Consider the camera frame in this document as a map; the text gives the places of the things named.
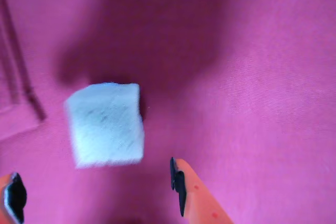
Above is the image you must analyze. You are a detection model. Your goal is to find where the dark red cloth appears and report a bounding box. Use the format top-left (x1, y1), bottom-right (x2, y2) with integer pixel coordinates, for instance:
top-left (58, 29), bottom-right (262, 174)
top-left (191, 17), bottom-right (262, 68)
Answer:
top-left (0, 0), bottom-right (336, 224)

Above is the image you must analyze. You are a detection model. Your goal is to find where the beige sponge cube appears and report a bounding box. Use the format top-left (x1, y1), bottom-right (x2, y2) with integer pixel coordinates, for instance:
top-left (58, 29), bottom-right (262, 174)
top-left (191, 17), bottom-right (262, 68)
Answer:
top-left (64, 82), bottom-right (146, 170)

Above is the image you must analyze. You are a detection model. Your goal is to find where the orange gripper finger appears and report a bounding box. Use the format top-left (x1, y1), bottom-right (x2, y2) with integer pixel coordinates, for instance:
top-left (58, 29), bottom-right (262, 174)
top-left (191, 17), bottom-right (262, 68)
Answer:
top-left (0, 172), bottom-right (28, 224)
top-left (170, 156), bottom-right (235, 224)

